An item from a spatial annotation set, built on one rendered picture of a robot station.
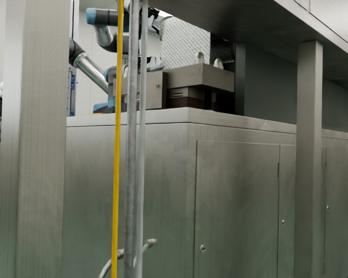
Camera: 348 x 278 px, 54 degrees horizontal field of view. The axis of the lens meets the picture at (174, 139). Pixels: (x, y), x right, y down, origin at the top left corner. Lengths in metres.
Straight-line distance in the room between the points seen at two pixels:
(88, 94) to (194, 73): 4.49
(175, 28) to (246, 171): 0.60
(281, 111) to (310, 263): 0.54
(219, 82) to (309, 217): 0.50
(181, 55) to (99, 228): 0.68
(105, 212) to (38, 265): 0.71
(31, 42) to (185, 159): 0.56
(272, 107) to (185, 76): 0.42
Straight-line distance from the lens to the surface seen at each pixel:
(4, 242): 0.48
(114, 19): 1.72
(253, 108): 1.17
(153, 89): 1.06
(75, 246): 1.34
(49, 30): 0.47
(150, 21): 1.49
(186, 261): 0.94
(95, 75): 1.71
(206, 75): 0.98
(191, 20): 0.99
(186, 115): 0.90
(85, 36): 5.55
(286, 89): 1.41
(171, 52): 1.34
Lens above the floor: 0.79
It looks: 1 degrees up
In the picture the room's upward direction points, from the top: 2 degrees clockwise
